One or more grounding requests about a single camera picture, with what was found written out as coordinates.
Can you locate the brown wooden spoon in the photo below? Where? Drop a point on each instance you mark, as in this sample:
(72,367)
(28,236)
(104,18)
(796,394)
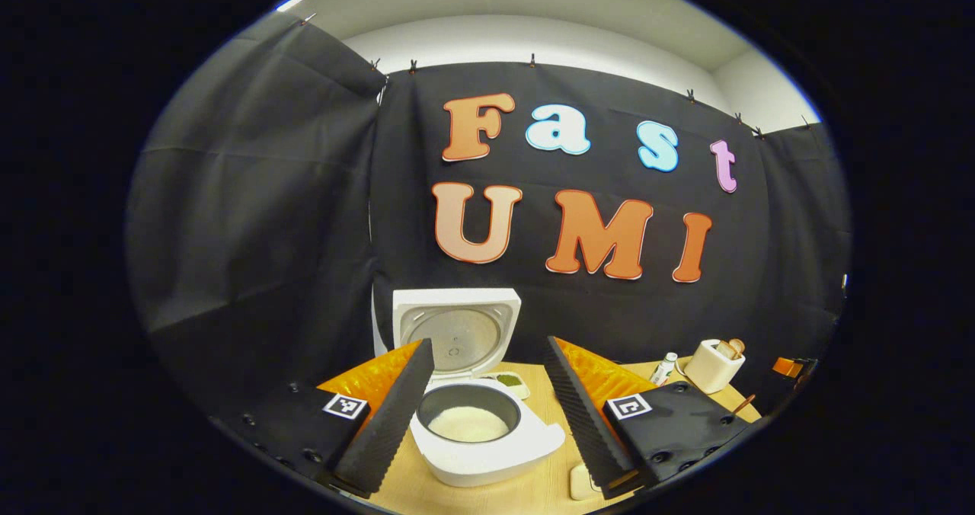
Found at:
(743,406)

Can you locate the white toaster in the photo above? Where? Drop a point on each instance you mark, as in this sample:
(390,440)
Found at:
(708,370)

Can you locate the black backdrop cloth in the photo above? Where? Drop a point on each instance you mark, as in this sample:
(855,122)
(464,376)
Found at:
(266,233)

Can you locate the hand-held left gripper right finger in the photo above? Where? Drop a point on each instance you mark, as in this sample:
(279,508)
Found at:
(583,423)

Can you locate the toast slice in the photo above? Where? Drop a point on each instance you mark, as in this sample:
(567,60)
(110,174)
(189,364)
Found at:
(725,350)
(737,346)

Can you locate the white rice cooker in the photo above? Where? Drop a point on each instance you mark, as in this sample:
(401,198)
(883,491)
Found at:
(487,462)

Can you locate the ceiling light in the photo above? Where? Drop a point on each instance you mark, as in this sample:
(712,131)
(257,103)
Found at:
(289,2)

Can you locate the white divided grain dish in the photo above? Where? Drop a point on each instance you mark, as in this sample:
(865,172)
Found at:
(512,382)

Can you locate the white drink bottle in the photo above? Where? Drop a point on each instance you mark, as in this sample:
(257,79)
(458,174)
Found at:
(664,369)

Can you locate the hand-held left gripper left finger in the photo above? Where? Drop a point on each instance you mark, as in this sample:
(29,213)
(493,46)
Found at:
(392,423)

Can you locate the white rice heap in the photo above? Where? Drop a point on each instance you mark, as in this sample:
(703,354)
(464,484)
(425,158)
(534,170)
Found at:
(468,425)

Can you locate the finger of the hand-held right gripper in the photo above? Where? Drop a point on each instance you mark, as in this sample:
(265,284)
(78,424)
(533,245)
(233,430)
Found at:
(787,367)

